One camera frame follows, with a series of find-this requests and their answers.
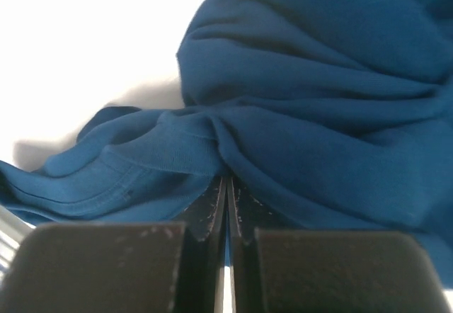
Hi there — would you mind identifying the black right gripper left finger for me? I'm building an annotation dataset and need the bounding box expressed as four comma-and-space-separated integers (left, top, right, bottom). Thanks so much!
1, 178, 227, 313

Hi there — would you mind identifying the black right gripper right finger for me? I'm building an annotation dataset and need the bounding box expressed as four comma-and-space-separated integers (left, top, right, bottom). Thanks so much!
227, 178, 449, 312

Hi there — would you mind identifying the blue t shirt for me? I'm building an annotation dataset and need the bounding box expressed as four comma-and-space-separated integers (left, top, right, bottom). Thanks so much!
1, 0, 452, 288

